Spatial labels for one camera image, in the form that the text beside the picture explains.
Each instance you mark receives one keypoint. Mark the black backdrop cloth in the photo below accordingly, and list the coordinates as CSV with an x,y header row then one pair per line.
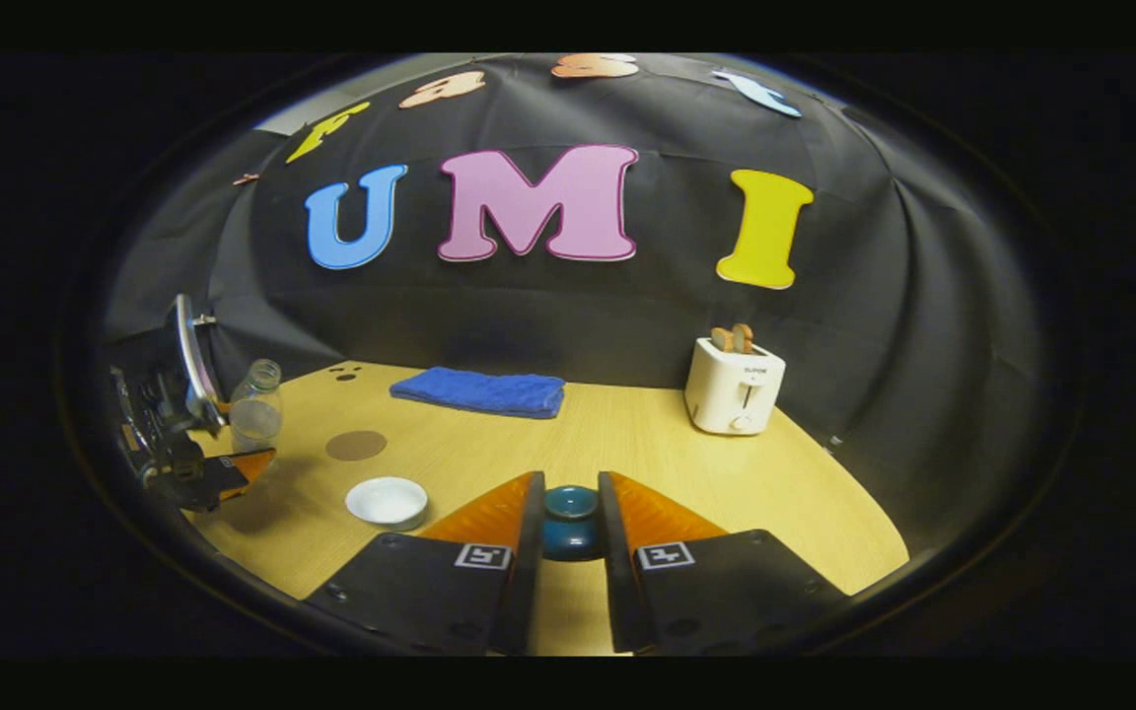
x,y
627,316

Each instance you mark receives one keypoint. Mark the clear plastic water bottle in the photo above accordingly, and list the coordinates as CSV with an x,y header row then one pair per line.
x,y
255,414

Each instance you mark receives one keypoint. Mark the folded blue towel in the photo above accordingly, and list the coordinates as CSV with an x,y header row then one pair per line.
x,y
479,391

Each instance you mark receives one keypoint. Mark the white toaster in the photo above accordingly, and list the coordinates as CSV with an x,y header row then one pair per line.
x,y
731,394

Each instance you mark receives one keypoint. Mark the teal teacup lid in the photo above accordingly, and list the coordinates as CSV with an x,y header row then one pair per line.
x,y
573,537

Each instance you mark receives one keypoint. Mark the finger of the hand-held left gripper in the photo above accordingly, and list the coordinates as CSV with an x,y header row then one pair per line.
x,y
208,481

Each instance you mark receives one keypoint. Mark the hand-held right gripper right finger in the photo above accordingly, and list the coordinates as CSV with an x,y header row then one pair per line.
x,y
619,582

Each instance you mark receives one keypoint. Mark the white teacup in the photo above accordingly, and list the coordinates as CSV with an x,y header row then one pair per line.
x,y
387,500

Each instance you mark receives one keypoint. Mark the round brown coaster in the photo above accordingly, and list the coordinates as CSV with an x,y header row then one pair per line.
x,y
356,446

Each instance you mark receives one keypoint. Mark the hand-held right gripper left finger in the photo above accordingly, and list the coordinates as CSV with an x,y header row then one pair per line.
x,y
519,582

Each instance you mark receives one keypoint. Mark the toast slice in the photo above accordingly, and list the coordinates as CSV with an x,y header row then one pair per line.
x,y
722,339
744,336

